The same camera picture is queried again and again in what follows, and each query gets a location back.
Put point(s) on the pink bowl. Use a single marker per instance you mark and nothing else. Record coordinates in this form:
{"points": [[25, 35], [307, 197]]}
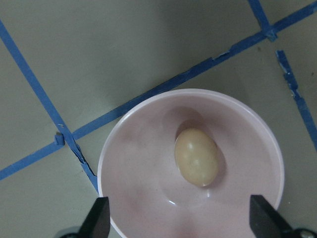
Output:
{"points": [[149, 198]]}

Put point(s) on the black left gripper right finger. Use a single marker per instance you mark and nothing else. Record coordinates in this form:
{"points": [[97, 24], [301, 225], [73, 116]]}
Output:
{"points": [[265, 221]]}

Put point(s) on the beige egg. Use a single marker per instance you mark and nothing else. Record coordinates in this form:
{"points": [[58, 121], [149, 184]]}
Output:
{"points": [[196, 157]]}

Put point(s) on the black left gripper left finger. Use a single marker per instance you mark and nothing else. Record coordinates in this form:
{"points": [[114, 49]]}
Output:
{"points": [[97, 222]]}

